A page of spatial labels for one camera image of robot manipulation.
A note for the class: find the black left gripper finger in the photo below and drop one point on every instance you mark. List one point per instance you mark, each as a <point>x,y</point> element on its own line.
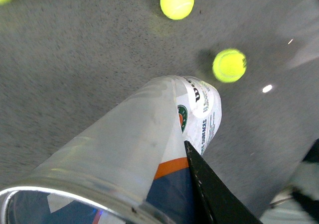
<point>219,204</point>

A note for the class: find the clear Wilson tennis ball can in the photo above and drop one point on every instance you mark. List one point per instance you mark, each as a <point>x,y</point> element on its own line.
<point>129,167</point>

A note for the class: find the plain yellow tennis ball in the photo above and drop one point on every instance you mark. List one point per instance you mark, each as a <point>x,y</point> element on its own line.
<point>229,65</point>

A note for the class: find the Wilson 3 tennis ball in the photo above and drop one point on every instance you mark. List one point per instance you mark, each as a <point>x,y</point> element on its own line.
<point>176,9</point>

